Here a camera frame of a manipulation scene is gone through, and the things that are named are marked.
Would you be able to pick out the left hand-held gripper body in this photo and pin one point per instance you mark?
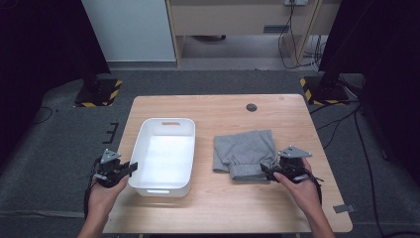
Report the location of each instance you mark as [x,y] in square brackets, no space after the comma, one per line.
[109,172]

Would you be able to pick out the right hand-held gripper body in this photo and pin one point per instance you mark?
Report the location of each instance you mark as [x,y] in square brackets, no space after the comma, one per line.
[292,168]

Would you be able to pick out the grey shorts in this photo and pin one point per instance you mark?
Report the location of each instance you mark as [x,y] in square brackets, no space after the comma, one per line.
[244,148]

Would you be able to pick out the white plastic basket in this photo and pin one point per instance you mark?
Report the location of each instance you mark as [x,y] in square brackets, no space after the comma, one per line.
[165,158]

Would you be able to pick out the person's left hand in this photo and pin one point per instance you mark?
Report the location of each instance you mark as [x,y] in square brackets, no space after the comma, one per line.
[102,200]

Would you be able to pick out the person's right hand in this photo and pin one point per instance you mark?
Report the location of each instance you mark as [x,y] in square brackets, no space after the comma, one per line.
[303,196]

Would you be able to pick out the black floor tape mark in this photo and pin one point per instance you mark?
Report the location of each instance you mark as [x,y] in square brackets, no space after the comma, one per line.
[114,132]

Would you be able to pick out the round grey table grommet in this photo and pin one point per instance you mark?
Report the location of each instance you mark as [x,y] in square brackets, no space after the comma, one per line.
[251,107]

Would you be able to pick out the grey tape strip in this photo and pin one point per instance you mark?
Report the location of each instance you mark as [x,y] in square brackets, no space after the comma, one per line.
[344,208]

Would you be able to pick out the black stand with striped base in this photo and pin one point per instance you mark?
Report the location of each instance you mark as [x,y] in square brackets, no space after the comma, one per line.
[99,94]
[325,92]

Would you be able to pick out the white cabinet panel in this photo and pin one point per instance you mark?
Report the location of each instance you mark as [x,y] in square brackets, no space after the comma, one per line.
[128,29]

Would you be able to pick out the dark grey desk label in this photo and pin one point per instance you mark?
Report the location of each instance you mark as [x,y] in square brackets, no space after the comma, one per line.
[276,28]

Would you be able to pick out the black curtain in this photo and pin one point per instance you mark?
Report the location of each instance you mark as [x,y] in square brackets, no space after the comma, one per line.
[386,49]
[39,49]

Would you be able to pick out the light wooden desk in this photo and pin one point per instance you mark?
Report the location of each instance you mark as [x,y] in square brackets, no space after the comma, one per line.
[231,20]

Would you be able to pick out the white power strip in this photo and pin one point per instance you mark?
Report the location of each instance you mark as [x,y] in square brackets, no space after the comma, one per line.
[295,2]

